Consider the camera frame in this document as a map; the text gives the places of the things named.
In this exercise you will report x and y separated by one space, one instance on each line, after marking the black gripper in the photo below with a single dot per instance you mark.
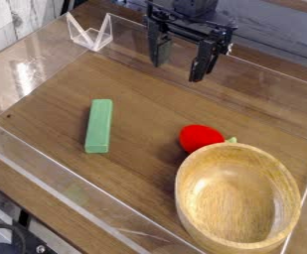
195 15

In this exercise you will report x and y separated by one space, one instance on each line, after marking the green rectangular block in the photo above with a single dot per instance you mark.
97 138

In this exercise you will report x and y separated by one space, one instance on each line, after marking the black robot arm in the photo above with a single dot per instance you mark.
193 21

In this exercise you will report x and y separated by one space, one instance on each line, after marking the light wooden bowl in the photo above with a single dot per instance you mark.
238 199

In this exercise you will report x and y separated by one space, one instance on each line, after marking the red toy strawberry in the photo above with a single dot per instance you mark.
197 136

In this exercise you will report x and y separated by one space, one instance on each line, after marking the clear acrylic corner bracket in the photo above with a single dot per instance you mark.
90 38

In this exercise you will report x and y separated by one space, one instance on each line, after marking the clear acrylic back wall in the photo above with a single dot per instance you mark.
244 86

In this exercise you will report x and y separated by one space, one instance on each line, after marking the clear acrylic wall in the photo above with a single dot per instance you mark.
76 207
244 86

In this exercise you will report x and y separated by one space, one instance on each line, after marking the clear acrylic front wall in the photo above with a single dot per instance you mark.
76 207

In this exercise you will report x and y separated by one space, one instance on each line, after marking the black clamp with cable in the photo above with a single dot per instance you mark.
25 242

